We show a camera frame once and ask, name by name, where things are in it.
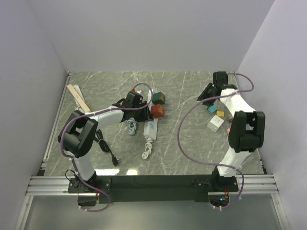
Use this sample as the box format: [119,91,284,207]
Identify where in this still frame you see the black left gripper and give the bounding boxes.
[132,101,154,123]

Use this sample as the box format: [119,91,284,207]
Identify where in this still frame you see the teal usb charger cube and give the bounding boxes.
[207,105,217,114]

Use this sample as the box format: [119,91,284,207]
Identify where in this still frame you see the red-brown cube adapter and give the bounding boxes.
[151,104,165,119]

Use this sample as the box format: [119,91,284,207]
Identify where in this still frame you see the yellow usb charger cube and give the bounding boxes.
[216,110,225,118]

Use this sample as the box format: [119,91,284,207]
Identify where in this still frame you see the white cube adapter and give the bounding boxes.
[207,115,224,132]

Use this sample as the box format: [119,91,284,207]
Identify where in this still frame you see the beige power strip red sockets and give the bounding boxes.
[67,84,91,113]

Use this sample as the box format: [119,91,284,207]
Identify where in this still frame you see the small white power strip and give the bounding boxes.
[72,85,84,112]

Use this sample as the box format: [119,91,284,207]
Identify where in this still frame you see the long white power strip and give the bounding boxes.
[143,89,158,141]

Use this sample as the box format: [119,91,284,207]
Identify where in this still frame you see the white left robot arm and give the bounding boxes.
[58,89,153,193]

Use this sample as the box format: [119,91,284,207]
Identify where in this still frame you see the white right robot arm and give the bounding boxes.
[197,71,266,191]

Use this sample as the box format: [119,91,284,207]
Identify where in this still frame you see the green cube adapter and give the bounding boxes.
[152,92,166,105]

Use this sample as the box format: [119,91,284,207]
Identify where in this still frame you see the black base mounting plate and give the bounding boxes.
[68,174,240,204]

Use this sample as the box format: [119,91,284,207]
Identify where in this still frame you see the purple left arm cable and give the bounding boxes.
[59,82,155,213]

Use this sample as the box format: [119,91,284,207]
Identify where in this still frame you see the light blue coiled cable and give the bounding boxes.
[126,117,138,137]

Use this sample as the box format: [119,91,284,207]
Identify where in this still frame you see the white bundled cable with plug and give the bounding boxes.
[141,138,154,160]

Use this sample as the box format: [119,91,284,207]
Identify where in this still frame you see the black power cord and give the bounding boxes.
[94,129,120,166]

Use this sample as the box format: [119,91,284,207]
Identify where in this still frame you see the aluminium frame rail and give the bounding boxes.
[26,72,76,196]

